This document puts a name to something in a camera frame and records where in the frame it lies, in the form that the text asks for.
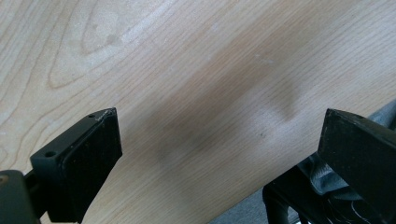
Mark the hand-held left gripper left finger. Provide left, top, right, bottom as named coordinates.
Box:
left=29, top=107, right=123, bottom=224

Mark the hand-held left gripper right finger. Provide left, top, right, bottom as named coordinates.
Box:
left=317, top=107, right=396, bottom=224

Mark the grey cloth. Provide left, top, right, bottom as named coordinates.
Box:
left=297, top=99, right=396, bottom=202

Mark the black metal frame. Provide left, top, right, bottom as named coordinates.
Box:
left=262, top=163, right=387, bottom=224

